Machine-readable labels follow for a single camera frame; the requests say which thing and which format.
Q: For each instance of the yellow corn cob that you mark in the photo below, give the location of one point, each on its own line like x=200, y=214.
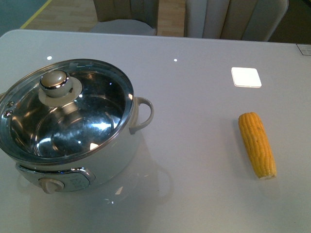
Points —
x=257, y=145

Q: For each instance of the left beige dining chair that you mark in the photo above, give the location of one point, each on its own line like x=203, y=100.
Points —
x=133, y=17

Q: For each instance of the beige dining chair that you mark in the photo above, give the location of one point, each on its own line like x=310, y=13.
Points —
x=250, y=20
x=133, y=17

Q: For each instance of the glass pot lid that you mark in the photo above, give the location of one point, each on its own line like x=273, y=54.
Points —
x=35, y=127

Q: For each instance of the right beige dining chair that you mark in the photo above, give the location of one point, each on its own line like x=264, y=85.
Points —
x=250, y=20

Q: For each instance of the table label sticker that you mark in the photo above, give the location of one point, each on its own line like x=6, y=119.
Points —
x=305, y=49

